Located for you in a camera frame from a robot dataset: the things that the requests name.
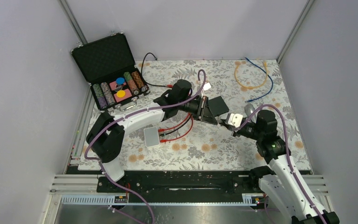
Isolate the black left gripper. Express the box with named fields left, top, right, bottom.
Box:
left=178, top=95, right=218, bottom=125

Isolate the black network switch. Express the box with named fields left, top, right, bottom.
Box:
left=208, top=96, right=229, bottom=117

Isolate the black ethernet cable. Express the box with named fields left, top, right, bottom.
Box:
left=140, top=52, right=193, bottom=139

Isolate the silver microphone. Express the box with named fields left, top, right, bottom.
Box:
left=244, top=103, right=255, bottom=117

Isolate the yellow ethernet cable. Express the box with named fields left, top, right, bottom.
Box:
left=234, top=60, right=270, bottom=90

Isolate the short red ethernet cable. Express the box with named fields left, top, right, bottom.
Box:
left=159, top=115, right=194, bottom=144

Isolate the white router box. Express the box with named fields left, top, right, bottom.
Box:
left=144, top=126, right=160, bottom=148

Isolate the blue ethernet cable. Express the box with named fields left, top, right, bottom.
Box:
left=244, top=57, right=275, bottom=103

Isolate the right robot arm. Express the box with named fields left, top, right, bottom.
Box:
left=220, top=110, right=340, bottom=224

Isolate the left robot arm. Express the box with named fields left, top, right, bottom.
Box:
left=84, top=79, right=228, bottom=192

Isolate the yellow round chip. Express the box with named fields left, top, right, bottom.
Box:
left=116, top=90, right=126, bottom=98

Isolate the clear dealer button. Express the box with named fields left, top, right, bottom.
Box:
left=114, top=84, right=123, bottom=92

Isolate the blue round chip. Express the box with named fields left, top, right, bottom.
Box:
left=116, top=77, right=125, bottom=85

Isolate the black poker chip case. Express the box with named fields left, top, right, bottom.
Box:
left=71, top=32, right=150, bottom=111

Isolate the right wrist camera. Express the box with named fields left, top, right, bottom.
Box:
left=226, top=113, right=243, bottom=128

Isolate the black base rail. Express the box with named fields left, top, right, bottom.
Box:
left=96, top=171, right=266, bottom=205

